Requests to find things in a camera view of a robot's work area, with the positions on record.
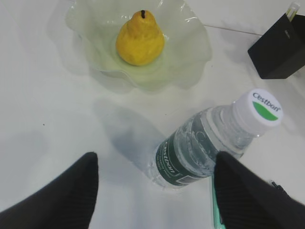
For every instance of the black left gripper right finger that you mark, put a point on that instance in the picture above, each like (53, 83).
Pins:
(245, 201)

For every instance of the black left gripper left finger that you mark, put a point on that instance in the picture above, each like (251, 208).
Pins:
(67, 202)

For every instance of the teal utility knife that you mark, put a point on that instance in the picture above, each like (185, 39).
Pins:
(217, 219)

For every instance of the clear water bottle green label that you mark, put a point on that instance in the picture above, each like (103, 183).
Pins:
(189, 153)

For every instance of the yellow pear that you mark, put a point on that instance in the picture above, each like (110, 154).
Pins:
(140, 40)

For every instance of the black square pen holder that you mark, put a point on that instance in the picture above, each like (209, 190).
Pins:
(280, 52)

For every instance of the green wavy glass plate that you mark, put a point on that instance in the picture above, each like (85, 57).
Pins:
(186, 51)

